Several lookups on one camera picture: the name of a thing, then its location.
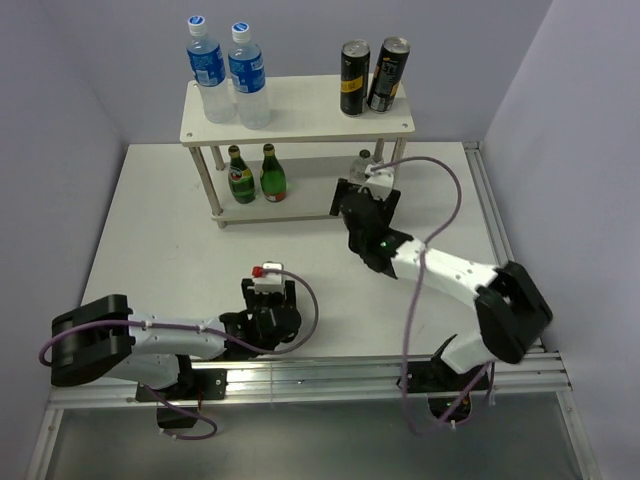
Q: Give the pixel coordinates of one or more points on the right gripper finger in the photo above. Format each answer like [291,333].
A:
[389,206]
[343,189]

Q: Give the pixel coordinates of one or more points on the black can gold top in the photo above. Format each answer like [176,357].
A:
[389,69]

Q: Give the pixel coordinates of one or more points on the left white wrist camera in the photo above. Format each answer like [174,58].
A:
[268,281]

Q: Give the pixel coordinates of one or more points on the aluminium front rail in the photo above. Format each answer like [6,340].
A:
[316,380]

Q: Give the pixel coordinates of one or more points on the small blue label water bottle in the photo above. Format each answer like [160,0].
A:
[246,65]

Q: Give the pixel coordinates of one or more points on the aluminium side rail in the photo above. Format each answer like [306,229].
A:
[497,233]

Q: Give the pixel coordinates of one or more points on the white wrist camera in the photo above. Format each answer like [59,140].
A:
[380,180]
[268,281]

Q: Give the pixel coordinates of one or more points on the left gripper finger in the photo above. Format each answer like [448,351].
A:
[289,295]
[248,291]

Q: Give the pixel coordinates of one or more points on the black can yellow label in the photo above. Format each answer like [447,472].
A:
[355,59]

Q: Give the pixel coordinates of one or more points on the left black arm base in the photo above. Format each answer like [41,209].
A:
[198,385]

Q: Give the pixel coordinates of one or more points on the green glass bottle front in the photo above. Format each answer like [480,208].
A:
[240,178]

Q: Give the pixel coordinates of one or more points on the white two-tier shelf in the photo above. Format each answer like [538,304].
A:
[314,141]

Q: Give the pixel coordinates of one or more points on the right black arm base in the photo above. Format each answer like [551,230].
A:
[435,377]

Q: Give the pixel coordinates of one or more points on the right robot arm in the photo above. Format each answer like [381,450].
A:
[511,311]

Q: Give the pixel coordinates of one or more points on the clear soda bottle front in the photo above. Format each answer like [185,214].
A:
[271,265]

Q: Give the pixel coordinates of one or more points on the green glass bottle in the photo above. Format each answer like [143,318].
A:
[240,178]
[272,177]

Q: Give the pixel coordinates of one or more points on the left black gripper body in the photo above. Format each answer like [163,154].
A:
[263,301]

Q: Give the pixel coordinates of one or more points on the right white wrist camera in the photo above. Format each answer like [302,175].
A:
[380,180]

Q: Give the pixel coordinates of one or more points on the clear soda bottle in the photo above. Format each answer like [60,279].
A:
[358,170]
[271,265]

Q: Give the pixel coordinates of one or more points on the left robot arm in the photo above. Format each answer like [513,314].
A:
[108,338]

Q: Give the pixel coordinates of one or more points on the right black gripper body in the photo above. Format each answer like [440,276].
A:
[377,200]

